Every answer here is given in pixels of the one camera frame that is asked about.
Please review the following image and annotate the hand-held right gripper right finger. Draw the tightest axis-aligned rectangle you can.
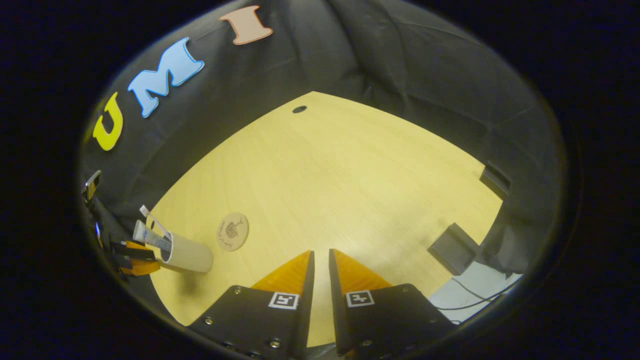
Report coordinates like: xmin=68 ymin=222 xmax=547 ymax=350
xmin=328 ymin=248 xmax=458 ymax=357

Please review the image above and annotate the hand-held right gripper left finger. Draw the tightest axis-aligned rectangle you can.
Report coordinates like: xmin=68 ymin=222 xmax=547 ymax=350
xmin=187 ymin=250 xmax=316 ymax=360

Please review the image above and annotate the white toothpaste tube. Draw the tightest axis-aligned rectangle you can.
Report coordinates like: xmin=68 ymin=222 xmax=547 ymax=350
xmin=132 ymin=219 xmax=172 ymax=252

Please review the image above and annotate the white toothbrush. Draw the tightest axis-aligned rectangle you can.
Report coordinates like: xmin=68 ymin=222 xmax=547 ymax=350
xmin=139 ymin=204 xmax=172 ymax=240

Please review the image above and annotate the beige cup with white rim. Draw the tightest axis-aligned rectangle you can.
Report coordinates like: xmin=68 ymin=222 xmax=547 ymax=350
xmin=159 ymin=231 xmax=215 ymax=274

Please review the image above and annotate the round cork coaster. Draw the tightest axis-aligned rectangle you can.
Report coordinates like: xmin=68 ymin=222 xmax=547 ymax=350
xmin=216 ymin=212 xmax=250 ymax=252

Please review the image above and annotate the black box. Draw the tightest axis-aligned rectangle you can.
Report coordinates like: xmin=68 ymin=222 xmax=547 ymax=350
xmin=427 ymin=222 xmax=482 ymax=277
xmin=479 ymin=164 xmax=512 ymax=201

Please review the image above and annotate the black backdrop cloth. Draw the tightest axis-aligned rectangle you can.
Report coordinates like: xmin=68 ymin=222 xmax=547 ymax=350
xmin=77 ymin=0 xmax=568 ymax=311

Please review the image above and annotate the black cable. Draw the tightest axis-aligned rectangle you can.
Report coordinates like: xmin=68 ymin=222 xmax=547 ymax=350
xmin=431 ymin=276 xmax=523 ymax=312

